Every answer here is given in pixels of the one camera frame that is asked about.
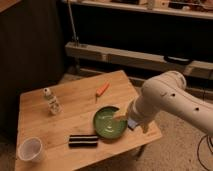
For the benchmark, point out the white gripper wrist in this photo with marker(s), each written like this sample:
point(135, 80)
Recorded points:
point(132, 114)

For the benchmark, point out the green ceramic bowl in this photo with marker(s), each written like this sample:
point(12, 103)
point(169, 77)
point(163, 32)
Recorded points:
point(106, 126)

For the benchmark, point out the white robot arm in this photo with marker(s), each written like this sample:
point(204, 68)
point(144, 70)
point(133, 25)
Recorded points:
point(166, 92)

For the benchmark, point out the blue sponge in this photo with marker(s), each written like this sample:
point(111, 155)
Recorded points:
point(132, 124)

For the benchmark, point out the orange carrot toy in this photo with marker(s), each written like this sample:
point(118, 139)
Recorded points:
point(102, 89)

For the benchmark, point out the wooden folding table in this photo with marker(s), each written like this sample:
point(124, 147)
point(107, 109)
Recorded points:
point(79, 104)

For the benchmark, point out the metal stand pole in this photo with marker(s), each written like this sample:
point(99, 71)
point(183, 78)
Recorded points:
point(74, 37)

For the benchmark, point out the long wooden shelf beam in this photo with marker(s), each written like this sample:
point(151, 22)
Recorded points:
point(136, 59)

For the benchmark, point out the translucent plastic cup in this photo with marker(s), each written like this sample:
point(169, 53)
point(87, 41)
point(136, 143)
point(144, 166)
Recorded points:
point(31, 150)

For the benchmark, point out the upper wooden shelf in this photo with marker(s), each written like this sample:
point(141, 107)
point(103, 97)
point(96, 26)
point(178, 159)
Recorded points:
point(141, 8)

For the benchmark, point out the black handle on beam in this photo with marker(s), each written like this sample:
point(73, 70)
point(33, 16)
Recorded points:
point(179, 61)

